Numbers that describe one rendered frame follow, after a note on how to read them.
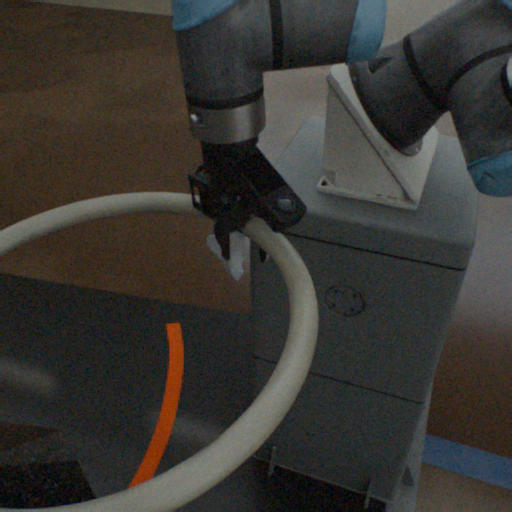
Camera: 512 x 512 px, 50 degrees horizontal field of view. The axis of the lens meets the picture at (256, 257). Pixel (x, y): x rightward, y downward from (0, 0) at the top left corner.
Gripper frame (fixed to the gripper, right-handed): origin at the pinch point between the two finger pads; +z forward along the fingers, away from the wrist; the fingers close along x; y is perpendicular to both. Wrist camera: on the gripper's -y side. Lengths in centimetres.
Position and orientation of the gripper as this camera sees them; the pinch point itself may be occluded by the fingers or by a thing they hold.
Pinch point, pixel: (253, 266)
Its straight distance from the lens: 76.4
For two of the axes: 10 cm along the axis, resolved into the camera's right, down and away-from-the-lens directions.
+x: -7.2, 4.8, -5.0
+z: 0.7, 7.7, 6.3
